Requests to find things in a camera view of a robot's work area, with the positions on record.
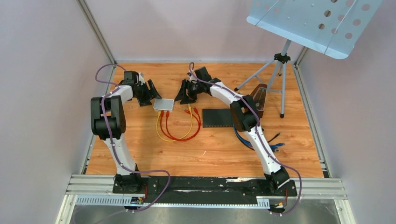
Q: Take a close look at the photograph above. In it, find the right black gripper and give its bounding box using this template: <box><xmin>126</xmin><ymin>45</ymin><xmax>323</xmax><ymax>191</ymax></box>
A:
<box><xmin>176</xmin><ymin>80</ymin><xmax>203</xmax><ymax>105</ymax></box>

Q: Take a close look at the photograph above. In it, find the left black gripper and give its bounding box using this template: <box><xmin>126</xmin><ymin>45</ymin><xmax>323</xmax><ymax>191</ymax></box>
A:
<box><xmin>135</xmin><ymin>80</ymin><xmax>162</xmax><ymax>107</ymax></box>

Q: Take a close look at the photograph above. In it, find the small white router box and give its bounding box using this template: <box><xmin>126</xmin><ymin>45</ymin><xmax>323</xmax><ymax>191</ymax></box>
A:
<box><xmin>153</xmin><ymin>98</ymin><xmax>174</xmax><ymax>112</ymax></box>

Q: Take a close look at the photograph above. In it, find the black network switch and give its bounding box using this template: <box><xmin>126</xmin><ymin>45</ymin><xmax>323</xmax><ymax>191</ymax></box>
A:
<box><xmin>202</xmin><ymin>108</ymin><xmax>233</xmax><ymax>128</ymax></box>

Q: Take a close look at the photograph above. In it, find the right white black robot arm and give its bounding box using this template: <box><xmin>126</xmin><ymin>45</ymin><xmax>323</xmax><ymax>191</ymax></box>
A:
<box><xmin>175</xmin><ymin>62</ymin><xmax>290</xmax><ymax>195</ymax></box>

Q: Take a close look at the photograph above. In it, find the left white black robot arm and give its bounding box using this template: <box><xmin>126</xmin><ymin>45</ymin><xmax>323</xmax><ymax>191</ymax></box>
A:
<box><xmin>91</xmin><ymin>70</ymin><xmax>162</xmax><ymax>193</ymax></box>

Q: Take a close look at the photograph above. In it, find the brown wooden metronome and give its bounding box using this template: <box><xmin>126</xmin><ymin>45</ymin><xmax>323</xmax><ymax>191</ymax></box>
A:
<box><xmin>250</xmin><ymin>84</ymin><xmax>267</xmax><ymax>118</ymax></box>

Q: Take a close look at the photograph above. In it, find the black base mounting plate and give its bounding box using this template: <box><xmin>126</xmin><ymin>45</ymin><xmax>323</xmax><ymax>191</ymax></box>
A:
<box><xmin>113</xmin><ymin>175</ymin><xmax>297</xmax><ymax>205</ymax></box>

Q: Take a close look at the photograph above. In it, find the silver music stand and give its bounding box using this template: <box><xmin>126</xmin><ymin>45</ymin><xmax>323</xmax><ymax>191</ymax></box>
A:
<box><xmin>240</xmin><ymin>0</ymin><xmax>383</xmax><ymax>113</ymax></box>

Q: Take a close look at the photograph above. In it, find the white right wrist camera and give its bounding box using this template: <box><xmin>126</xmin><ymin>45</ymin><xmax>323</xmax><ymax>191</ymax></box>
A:
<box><xmin>187</xmin><ymin>73</ymin><xmax>197</xmax><ymax>82</ymax></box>

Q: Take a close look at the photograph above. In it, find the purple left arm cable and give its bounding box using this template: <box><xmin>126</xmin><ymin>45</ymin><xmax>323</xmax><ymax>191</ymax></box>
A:
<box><xmin>74</xmin><ymin>63</ymin><xmax>171</xmax><ymax>224</ymax></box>

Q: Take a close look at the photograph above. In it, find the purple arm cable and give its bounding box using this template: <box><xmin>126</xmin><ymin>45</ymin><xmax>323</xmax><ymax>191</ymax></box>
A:
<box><xmin>74</xmin><ymin>63</ymin><xmax>171</xmax><ymax>224</ymax></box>
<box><xmin>189</xmin><ymin>62</ymin><xmax>303</xmax><ymax>216</ymax></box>

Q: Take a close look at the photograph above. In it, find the red network cable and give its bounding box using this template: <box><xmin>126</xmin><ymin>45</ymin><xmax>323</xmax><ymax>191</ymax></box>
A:
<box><xmin>159</xmin><ymin>106</ymin><xmax>202</xmax><ymax>142</ymax></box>

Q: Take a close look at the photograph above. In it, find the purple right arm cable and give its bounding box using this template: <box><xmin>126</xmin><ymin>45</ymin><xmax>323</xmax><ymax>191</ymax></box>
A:
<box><xmin>189</xmin><ymin>62</ymin><xmax>303</xmax><ymax>216</ymax></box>

